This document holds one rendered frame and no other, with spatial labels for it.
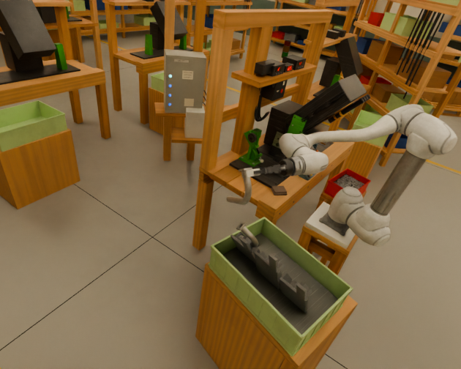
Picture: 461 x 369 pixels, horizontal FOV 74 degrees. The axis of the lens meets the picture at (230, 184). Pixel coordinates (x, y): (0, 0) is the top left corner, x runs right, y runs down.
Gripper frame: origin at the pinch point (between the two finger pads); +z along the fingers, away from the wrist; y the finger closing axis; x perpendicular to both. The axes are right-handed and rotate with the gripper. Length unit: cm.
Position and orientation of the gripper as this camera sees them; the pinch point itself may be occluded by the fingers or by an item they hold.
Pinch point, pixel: (250, 173)
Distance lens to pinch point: 134.5
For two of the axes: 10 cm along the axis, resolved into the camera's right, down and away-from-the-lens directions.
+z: -9.0, 1.6, -4.0
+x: 1.6, 9.9, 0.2
